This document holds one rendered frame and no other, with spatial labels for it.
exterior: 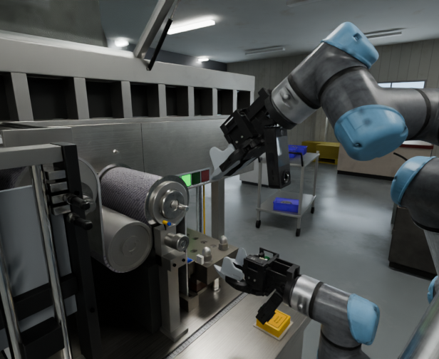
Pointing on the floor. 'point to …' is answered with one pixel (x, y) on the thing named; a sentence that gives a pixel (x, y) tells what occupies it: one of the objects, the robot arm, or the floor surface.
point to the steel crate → (410, 246)
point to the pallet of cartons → (326, 151)
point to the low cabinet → (415, 147)
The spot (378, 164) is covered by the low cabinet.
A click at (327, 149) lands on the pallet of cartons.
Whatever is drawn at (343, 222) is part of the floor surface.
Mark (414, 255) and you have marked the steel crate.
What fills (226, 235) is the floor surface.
